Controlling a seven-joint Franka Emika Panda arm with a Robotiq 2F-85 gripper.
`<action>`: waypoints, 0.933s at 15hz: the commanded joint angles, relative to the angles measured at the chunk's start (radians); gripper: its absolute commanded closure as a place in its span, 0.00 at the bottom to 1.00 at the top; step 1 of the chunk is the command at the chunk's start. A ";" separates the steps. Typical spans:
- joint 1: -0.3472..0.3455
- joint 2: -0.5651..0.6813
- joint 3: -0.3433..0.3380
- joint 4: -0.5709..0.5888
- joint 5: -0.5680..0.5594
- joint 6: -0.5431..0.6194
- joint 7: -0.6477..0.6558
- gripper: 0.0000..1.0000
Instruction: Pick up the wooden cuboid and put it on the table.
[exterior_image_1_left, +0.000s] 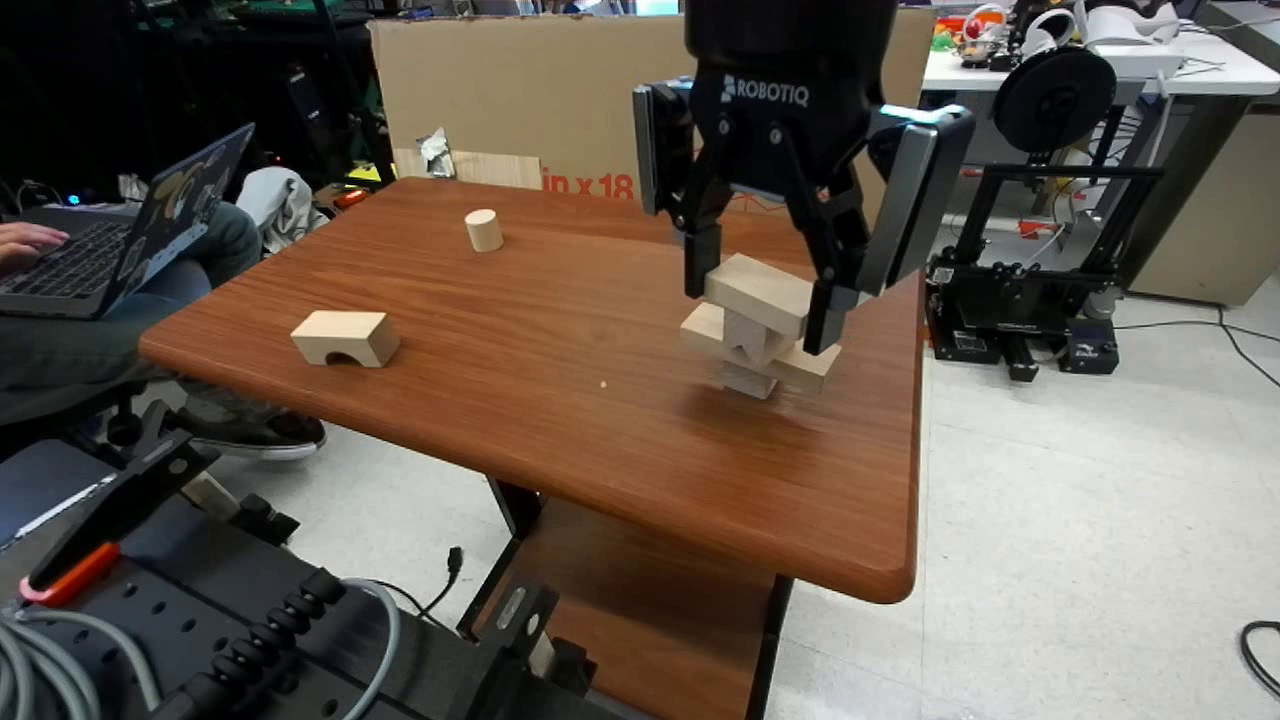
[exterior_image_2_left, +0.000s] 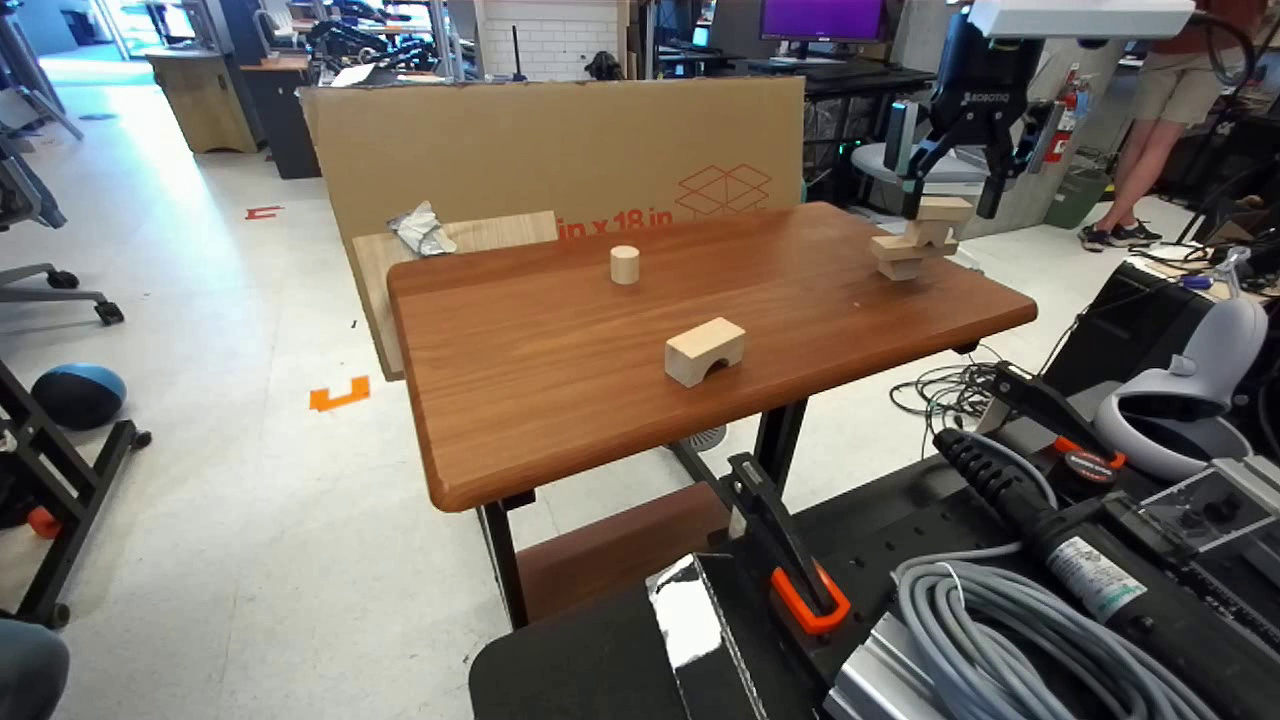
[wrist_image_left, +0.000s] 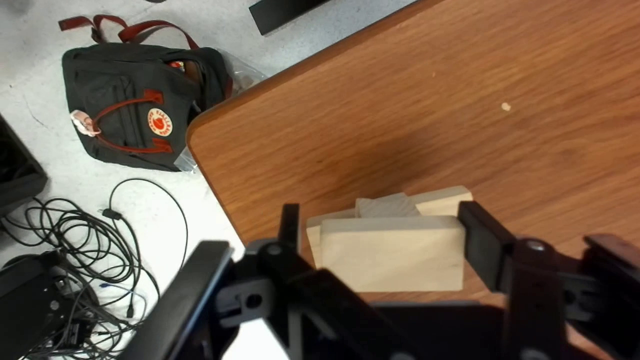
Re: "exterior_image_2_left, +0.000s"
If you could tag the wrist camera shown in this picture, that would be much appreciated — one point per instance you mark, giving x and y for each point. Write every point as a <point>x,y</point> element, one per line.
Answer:
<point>1040,132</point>

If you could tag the wooden cabinet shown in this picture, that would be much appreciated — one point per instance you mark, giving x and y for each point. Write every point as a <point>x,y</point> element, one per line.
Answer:
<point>205,100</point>

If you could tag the crumpled silver wrapper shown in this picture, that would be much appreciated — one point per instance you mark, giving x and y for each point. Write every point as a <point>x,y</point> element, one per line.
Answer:
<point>422,230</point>

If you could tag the clear plastic control box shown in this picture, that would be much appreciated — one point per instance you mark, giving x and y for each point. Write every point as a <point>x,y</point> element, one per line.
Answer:
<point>1215,510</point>

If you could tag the wooden cuboid block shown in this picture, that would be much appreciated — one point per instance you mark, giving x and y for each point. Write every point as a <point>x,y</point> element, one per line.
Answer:
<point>945,209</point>

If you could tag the wooden base block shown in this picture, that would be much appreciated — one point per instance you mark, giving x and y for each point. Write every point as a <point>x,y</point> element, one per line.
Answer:
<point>900,269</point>

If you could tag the office chair base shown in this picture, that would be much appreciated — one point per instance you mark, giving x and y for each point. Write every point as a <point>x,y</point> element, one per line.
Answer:
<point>60,285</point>

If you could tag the person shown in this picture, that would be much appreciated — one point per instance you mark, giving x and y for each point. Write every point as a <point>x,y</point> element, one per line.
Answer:
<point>1170,90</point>

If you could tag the black wheeled frame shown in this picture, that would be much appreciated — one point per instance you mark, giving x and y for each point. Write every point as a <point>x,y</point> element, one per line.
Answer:
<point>60,480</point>

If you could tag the blue and black ball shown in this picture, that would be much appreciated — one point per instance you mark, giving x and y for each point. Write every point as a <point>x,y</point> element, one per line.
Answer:
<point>78,397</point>

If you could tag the small wooden block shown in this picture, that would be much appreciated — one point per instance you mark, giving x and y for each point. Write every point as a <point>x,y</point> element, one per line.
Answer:
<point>928,232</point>

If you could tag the black cabinet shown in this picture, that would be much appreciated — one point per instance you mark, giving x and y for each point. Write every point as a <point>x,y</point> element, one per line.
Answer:
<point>285,120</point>

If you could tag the flat wooden plank block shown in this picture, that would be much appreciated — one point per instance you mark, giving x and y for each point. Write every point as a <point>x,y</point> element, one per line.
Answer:
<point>905,247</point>

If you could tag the black desk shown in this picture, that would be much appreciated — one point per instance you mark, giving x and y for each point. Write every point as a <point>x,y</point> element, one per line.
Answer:
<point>850,85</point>

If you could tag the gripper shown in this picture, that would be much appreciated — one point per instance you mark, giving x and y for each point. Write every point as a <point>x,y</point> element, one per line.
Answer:
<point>985,80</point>

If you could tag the white hand controller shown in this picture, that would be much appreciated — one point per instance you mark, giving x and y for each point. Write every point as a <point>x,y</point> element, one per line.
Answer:
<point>1180,400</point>

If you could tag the green waste bin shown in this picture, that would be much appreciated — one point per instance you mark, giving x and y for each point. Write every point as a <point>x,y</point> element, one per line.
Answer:
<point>1076,197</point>

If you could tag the wooden cylinder block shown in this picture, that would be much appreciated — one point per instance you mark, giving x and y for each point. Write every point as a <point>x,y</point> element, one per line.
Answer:
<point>625,265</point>

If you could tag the monitor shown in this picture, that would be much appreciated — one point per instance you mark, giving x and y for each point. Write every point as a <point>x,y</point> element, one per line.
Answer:
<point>822,18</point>

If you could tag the red fire extinguisher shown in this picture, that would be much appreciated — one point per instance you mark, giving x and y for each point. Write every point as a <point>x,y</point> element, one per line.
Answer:
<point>1070,115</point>

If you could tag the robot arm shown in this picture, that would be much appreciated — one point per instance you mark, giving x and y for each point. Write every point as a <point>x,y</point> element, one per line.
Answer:
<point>1080,17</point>

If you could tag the aluminium profile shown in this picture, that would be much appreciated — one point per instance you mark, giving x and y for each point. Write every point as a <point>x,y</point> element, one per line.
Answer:
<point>880,670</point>

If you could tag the large cardboard box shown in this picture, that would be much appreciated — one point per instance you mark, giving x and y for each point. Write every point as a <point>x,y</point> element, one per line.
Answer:
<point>520,150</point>

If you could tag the glossy black box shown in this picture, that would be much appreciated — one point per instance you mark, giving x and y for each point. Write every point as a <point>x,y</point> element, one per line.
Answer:
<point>700,640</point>

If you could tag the black clamp with orange grip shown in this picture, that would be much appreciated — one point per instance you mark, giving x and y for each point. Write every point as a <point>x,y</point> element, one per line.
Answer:
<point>1050,410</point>
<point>790,555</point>

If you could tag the light wooden board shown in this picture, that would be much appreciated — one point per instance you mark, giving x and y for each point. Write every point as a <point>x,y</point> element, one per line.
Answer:
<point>375,290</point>

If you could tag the wooden arch block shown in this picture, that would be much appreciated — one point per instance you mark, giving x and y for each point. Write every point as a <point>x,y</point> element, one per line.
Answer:
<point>700,345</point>

